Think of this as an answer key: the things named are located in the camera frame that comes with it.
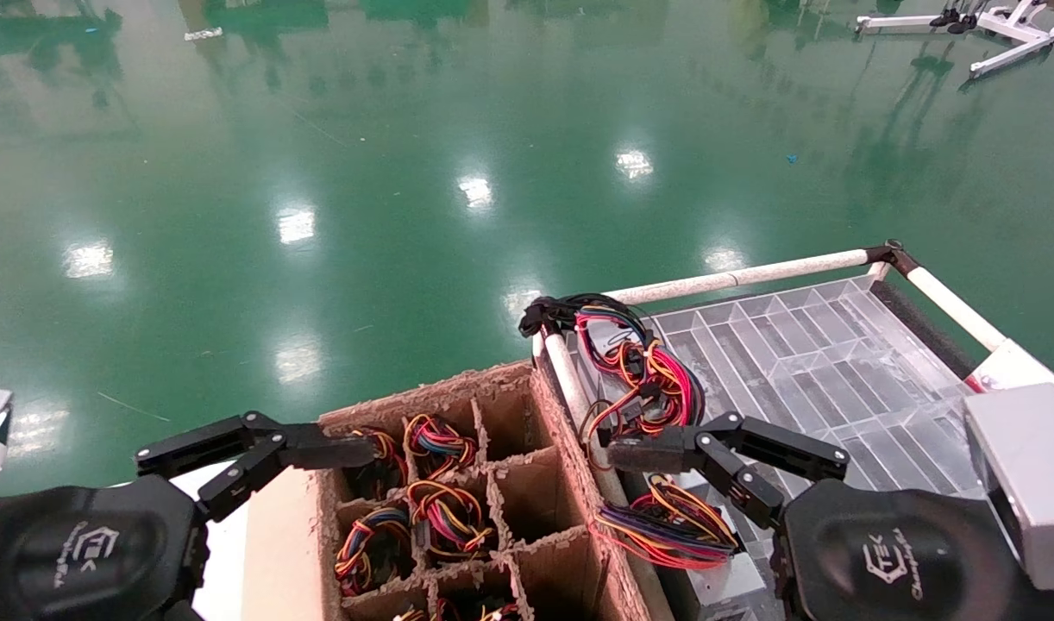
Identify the brown cardboard divider box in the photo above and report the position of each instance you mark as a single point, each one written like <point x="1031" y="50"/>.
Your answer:
<point x="536" y="492"/>

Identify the small white floor object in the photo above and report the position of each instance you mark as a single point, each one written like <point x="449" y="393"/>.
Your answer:
<point x="203" y="34"/>

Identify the black foam strip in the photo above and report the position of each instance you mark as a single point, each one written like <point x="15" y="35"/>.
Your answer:
<point x="924" y="328"/>

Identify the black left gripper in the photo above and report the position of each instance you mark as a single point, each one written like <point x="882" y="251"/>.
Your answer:
<point x="78" y="552"/>

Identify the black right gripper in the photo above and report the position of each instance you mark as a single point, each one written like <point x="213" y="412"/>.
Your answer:
<point x="889" y="556"/>

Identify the clear plastic compartment tray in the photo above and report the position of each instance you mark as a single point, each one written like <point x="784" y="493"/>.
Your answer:
<point x="820" y="354"/>

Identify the white metal stand base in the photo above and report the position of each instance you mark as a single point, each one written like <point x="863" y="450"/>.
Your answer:
<point x="1010" y="24"/>

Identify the short white rack pipe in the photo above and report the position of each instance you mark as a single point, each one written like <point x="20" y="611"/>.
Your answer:
<point x="954" y="306"/>

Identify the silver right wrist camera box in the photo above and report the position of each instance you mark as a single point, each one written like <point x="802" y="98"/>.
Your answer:
<point x="1036" y="474"/>

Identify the black pipe corner joint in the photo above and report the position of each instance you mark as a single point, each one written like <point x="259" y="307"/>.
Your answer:
<point x="891" y="254"/>
<point x="536" y="317"/>

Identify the long white rack pipe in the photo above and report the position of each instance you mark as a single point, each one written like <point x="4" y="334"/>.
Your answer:
<point x="751" y="276"/>

